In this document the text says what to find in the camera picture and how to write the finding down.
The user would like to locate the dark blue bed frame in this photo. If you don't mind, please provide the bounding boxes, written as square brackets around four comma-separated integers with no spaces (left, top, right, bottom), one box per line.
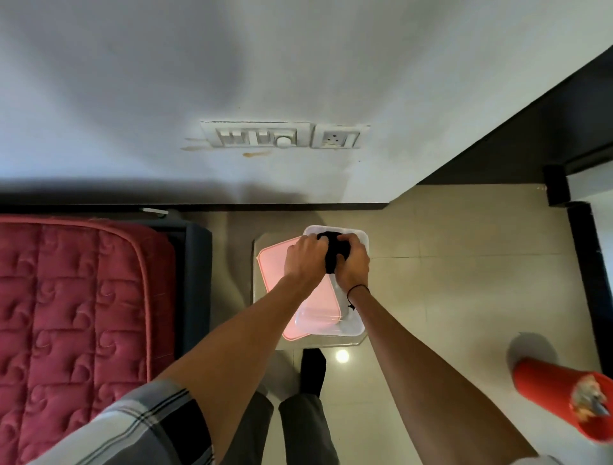
[138,206,213,359]

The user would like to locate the dark door frame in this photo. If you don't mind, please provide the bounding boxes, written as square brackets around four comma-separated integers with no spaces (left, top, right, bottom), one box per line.
[416,47,613,367]

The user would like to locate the grey trousers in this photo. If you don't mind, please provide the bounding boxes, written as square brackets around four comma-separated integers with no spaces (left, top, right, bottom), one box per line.
[218,390,342,465]

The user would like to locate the person's right forearm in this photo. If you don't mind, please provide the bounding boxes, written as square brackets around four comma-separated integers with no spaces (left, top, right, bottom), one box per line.
[347,286,540,465]

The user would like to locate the red waste bin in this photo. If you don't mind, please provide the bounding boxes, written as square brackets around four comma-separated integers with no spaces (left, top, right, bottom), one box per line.
[513,356,613,444]

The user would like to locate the white wall socket plate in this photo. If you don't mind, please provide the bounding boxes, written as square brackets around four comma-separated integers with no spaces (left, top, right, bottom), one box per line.
[311,123,371,150]

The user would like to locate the white switch panel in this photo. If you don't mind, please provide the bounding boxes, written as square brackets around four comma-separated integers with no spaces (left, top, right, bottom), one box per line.
[200,121,312,150]

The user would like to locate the small grey stool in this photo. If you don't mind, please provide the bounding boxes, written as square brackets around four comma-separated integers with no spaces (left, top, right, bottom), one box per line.
[252,233,369,349]

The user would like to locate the checked shirt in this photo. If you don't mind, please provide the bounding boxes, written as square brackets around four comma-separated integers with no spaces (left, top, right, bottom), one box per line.
[28,379,217,465]

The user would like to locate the rubbish in bin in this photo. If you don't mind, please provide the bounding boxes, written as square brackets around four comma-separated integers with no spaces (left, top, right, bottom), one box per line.
[569,375,607,423]

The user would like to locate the person's right hand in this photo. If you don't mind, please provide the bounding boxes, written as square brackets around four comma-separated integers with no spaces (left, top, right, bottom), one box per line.
[335,233,371,291]

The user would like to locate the person's left hand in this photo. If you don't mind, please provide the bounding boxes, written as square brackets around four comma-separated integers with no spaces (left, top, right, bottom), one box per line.
[283,233,331,279]

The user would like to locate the pink container lid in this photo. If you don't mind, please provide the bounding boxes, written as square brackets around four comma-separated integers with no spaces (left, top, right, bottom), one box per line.
[256,235,344,342]

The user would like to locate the black skirting board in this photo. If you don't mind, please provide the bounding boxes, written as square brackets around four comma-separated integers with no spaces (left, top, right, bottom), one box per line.
[0,202,390,213]

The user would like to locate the red quilted mattress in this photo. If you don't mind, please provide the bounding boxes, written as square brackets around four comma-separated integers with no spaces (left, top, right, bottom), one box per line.
[0,215,177,465]

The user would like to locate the black sock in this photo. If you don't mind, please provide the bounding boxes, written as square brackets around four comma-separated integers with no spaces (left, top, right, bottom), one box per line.
[299,348,328,398]

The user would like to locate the black wrist band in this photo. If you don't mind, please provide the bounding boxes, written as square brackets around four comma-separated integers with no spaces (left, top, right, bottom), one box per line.
[346,284,371,312]

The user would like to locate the person's left forearm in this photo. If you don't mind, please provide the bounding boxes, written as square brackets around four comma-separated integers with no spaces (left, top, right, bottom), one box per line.
[153,272,336,465]

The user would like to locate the black cloth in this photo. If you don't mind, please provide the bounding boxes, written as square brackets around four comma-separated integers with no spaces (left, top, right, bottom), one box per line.
[316,231,353,276]

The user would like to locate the clear plastic container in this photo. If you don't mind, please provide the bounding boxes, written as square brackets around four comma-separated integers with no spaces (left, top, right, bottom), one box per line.
[294,225,370,339]

